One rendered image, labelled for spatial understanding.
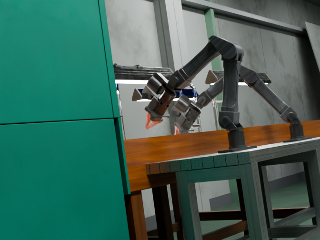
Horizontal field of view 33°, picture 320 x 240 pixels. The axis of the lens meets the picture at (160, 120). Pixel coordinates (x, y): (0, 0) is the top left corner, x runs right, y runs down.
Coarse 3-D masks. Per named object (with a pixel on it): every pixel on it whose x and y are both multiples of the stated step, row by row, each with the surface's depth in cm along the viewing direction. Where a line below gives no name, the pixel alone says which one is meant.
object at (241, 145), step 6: (228, 132) 205; (234, 132) 203; (240, 132) 203; (228, 138) 206; (234, 138) 203; (240, 138) 203; (234, 144) 203; (240, 144) 203; (222, 150) 198; (228, 150) 197; (234, 150) 196
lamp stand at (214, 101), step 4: (212, 100) 321; (216, 100) 323; (220, 100) 326; (212, 104) 322; (216, 108) 321; (216, 112) 321; (216, 116) 320; (216, 120) 320; (216, 124) 320; (216, 128) 320
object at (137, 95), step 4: (136, 92) 330; (140, 92) 330; (176, 92) 357; (184, 92) 364; (188, 92) 367; (192, 92) 371; (196, 92) 375; (132, 96) 332; (136, 96) 330; (140, 96) 327; (176, 96) 354; (188, 96) 364; (192, 96) 368; (132, 100) 332; (136, 100) 332
